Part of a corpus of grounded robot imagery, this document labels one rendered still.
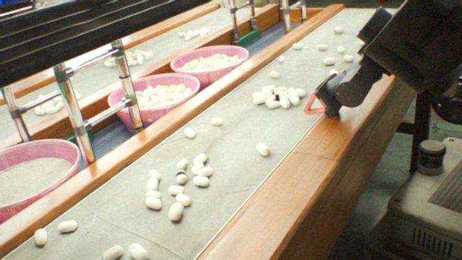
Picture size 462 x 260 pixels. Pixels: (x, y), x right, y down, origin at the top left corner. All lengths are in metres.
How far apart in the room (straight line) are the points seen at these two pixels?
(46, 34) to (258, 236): 0.42
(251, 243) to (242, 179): 0.20
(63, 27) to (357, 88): 0.51
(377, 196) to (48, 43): 1.61
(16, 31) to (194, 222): 0.40
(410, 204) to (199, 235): 0.65
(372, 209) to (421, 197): 0.71
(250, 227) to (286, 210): 0.07
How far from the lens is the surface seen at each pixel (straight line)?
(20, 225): 0.82
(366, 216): 1.85
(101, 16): 0.69
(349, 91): 0.82
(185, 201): 0.75
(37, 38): 0.62
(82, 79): 1.56
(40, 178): 1.01
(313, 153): 0.82
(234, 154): 0.88
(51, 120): 1.21
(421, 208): 1.17
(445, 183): 1.26
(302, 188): 0.72
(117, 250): 0.69
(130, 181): 0.87
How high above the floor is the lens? 1.20
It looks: 28 degrees down
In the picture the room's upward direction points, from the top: 8 degrees counter-clockwise
